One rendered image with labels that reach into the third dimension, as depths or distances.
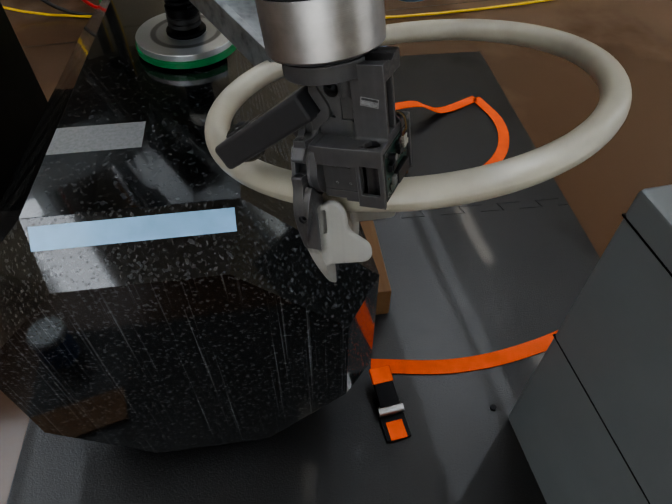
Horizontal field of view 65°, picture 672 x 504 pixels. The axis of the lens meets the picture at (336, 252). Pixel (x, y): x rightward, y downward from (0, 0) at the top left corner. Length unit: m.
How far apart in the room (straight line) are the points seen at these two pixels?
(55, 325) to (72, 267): 0.13
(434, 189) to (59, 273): 0.64
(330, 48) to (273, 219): 0.54
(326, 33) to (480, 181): 0.18
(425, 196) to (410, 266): 1.36
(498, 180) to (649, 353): 0.59
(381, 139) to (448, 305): 1.35
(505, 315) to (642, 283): 0.83
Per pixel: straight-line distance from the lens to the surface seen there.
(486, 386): 1.61
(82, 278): 0.91
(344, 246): 0.47
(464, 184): 0.46
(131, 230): 0.88
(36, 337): 1.04
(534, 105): 2.70
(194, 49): 1.19
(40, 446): 1.68
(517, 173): 0.48
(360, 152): 0.41
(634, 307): 1.01
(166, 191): 0.89
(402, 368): 1.59
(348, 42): 0.38
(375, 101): 0.40
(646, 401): 1.05
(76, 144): 1.05
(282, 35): 0.38
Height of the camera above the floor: 1.40
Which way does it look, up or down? 49 degrees down
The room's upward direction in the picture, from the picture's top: straight up
